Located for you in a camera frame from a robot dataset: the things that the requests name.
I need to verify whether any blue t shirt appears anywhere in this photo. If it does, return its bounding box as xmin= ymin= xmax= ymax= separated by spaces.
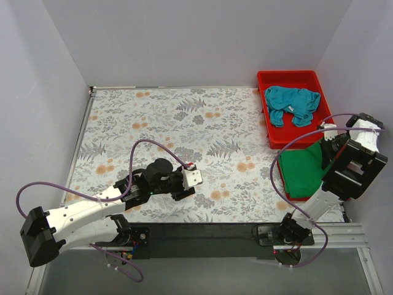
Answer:
xmin=264 ymin=86 xmax=321 ymax=127

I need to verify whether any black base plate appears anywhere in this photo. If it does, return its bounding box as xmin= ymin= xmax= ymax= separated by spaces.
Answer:
xmin=95 ymin=222 xmax=316 ymax=261

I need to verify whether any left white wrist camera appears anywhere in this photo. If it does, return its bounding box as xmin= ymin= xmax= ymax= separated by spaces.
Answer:
xmin=181 ymin=164 xmax=203 ymax=190

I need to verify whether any floral table cloth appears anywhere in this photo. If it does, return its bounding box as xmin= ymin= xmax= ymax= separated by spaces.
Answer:
xmin=56 ymin=87 xmax=344 ymax=224

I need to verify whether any green t shirt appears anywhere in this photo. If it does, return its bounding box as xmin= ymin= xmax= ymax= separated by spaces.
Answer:
xmin=278 ymin=142 xmax=331 ymax=201

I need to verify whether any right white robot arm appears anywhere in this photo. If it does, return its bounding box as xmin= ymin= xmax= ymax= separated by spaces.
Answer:
xmin=276 ymin=112 xmax=387 ymax=245

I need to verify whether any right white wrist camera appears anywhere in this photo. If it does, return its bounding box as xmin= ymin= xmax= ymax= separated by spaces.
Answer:
xmin=318 ymin=122 xmax=338 ymax=141

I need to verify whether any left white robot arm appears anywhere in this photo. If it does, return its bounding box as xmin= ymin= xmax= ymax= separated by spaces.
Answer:
xmin=20 ymin=158 xmax=203 ymax=267

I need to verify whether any red plastic bin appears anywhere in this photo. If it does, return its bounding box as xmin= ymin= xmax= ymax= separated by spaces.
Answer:
xmin=257 ymin=71 xmax=334 ymax=149

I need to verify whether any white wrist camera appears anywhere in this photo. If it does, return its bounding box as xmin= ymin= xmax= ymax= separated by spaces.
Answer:
xmin=318 ymin=122 xmax=338 ymax=141
xmin=181 ymin=164 xmax=203 ymax=190

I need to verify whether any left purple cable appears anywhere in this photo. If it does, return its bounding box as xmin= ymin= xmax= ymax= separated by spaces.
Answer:
xmin=15 ymin=140 xmax=197 ymax=283

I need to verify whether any folded red t shirt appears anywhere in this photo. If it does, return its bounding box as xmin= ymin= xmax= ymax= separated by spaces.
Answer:
xmin=277 ymin=149 xmax=352 ymax=203

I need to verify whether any aluminium rail frame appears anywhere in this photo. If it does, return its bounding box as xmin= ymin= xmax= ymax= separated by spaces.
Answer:
xmin=26 ymin=223 xmax=383 ymax=294

